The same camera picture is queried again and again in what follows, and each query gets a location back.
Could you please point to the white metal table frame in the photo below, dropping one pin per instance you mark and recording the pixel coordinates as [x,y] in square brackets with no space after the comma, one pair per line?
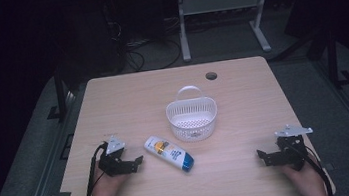
[220,8]

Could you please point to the white plastic basket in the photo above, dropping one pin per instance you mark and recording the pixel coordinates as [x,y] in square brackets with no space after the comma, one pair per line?
[192,117]

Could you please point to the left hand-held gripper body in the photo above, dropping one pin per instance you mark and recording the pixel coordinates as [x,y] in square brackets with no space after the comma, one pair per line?
[114,160]

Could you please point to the person's right hand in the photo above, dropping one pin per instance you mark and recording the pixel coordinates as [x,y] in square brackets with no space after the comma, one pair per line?
[305,181]

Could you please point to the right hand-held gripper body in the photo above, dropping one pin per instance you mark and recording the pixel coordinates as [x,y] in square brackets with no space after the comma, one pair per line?
[288,149]

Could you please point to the white bottle with blue cap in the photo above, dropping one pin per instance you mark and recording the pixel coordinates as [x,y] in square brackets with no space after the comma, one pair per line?
[169,153]

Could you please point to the black metal stand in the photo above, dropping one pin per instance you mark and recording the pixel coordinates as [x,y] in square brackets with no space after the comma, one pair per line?
[60,92]
[335,58]

